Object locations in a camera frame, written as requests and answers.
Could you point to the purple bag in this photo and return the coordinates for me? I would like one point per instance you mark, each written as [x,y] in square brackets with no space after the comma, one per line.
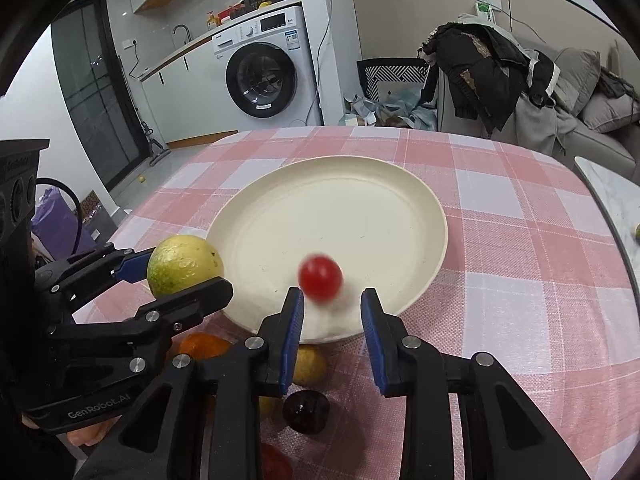
[56,226]

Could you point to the large green-yellow fruit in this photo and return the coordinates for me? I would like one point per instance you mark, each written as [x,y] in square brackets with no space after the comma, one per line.
[180,262]

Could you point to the dark plum right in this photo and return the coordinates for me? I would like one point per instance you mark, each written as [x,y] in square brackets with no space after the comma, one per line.
[306,411]

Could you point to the large red tomato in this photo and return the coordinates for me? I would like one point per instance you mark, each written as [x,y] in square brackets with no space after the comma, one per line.
[275,466]

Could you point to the person's left hand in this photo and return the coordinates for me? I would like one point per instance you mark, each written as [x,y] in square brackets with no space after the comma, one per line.
[27,432]

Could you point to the brown longan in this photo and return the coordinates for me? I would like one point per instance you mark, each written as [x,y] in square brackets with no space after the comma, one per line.
[270,408]
[310,366]

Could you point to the white marble side table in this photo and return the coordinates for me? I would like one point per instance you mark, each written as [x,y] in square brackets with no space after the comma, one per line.
[618,200]

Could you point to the grey sofa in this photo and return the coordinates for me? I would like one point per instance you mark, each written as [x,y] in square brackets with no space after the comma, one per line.
[585,121]

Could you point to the orange mandarin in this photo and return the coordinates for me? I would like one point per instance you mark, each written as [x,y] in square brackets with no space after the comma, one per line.
[202,346]

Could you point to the black patterned basket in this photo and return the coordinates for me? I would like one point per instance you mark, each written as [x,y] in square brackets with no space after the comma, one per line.
[382,78]

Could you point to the white washing machine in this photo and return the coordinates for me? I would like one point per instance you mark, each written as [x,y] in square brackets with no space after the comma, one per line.
[264,73]

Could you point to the cream round plate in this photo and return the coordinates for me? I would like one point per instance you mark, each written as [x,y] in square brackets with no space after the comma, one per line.
[382,225]

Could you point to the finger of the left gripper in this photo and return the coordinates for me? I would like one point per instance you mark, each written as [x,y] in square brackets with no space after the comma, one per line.
[81,278]
[154,323]

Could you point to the grey cushion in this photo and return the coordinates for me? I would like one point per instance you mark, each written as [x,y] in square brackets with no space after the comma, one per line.
[579,75]

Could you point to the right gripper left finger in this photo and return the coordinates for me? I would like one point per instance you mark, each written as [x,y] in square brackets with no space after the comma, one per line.
[203,416]

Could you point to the pile of dark clothes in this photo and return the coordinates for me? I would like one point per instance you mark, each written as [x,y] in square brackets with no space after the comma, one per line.
[487,70]

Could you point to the small red cherry tomato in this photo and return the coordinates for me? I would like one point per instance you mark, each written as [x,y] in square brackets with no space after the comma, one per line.
[320,278]

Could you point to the white kitchen cabinet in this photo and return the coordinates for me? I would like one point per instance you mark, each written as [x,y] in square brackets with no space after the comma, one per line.
[185,96]

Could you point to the pink checked tablecloth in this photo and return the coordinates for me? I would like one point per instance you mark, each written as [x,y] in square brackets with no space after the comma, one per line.
[532,274]

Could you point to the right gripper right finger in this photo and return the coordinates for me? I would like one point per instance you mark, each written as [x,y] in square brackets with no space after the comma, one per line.
[505,435]

